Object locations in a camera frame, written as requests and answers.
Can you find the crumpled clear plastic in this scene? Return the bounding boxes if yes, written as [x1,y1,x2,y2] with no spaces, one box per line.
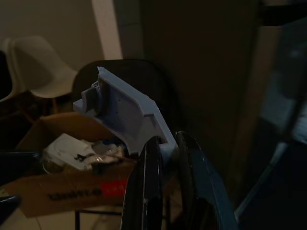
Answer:
[92,141,129,166]

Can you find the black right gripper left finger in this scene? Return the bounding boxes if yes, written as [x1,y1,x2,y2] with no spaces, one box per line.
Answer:
[122,135,168,230]

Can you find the brown cardboard box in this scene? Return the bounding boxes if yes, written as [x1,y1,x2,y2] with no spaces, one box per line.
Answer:
[4,112,142,219]

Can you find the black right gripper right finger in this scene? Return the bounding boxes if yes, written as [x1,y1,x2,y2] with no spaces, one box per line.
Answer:
[174,130,238,230]

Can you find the grey printed plastic part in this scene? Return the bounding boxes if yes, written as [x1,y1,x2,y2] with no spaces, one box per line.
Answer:
[72,66,180,166]

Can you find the black metal frame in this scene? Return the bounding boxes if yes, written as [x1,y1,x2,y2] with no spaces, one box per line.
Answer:
[74,207,128,230]

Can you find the black chair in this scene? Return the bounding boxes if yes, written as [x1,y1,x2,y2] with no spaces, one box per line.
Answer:
[71,58,189,144]

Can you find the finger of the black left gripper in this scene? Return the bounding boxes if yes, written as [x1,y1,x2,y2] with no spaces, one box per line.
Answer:
[0,195,20,211]
[0,150,41,187]

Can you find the white plastic chair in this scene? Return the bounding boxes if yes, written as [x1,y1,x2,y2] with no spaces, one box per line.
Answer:
[9,35,79,99]

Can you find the white paper packaging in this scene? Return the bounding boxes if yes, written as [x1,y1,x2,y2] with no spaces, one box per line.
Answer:
[44,133,96,171]

